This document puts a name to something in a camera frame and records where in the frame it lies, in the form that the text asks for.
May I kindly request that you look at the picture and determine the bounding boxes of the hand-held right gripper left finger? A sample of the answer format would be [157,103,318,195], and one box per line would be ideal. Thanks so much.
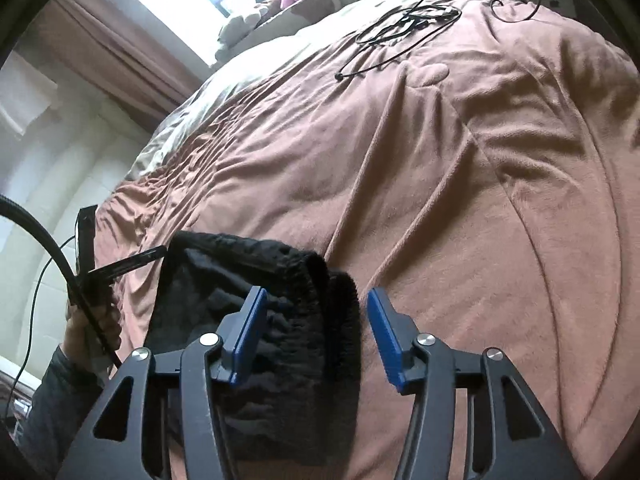
[55,286,271,480]

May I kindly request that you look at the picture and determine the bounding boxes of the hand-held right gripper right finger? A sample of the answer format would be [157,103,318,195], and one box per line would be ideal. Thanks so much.
[366,286,586,480]

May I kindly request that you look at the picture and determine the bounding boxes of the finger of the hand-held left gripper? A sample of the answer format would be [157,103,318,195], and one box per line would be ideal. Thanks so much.
[86,244,169,282]

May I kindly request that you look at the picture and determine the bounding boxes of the black pants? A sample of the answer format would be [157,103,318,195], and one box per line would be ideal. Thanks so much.
[150,230,363,466]

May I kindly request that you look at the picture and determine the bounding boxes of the person's left forearm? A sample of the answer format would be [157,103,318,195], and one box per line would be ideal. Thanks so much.
[15,342,116,466]

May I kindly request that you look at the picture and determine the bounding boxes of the person's left hand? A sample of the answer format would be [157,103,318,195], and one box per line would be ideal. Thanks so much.
[64,302,123,363]

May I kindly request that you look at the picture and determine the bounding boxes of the bed with brown sheet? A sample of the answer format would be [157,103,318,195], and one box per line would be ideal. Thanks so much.
[92,0,640,480]

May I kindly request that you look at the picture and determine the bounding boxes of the beige pillow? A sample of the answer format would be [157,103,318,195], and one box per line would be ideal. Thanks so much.
[125,0,451,181]

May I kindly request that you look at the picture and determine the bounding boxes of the pink curtain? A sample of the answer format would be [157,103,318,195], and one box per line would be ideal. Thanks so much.
[30,0,211,131]

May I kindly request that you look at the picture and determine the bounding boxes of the beige plush toy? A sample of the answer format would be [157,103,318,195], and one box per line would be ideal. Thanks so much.
[215,5,266,61]

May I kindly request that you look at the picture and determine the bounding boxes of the thick black hose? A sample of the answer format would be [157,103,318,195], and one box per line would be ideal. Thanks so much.
[0,196,123,368]

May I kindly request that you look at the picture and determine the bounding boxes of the thin black cable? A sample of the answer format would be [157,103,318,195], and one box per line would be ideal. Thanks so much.
[0,235,81,423]

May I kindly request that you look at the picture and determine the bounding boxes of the coiled black cable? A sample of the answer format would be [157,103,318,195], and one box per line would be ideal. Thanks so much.
[335,0,463,81]

